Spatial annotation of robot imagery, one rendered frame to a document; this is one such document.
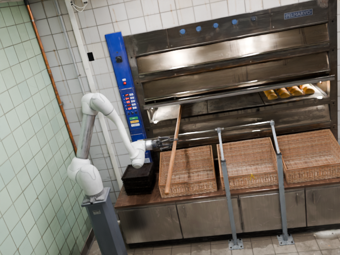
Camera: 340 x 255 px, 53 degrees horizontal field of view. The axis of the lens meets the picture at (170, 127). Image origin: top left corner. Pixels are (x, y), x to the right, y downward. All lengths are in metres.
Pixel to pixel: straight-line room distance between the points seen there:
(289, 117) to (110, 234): 2.05
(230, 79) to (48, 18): 1.83
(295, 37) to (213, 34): 0.75
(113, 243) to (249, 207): 1.30
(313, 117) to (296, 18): 0.98
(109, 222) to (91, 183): 0.38
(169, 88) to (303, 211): 1.75
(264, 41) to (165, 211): 1.88
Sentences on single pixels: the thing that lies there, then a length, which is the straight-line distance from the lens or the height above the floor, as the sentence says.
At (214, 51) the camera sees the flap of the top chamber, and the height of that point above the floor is 1.80.
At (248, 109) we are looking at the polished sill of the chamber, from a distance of 3.49.
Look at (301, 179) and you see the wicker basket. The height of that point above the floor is 0.60.
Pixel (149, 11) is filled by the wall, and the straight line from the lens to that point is 3.28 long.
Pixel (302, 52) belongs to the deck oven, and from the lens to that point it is 3.44.
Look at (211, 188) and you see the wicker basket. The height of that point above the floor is 0.62.
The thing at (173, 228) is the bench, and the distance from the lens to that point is 3.52.
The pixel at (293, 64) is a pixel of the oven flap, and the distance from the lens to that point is 3.45.
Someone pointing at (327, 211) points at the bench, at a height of 0.26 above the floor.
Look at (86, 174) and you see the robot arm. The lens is 2.72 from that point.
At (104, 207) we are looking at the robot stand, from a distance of 2.83.
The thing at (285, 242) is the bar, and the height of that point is 0.01.
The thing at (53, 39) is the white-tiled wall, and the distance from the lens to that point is 3.57.
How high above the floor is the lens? 2.42
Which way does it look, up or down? 22 degrees down
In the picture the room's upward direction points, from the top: 12 degrees counter-clockwise
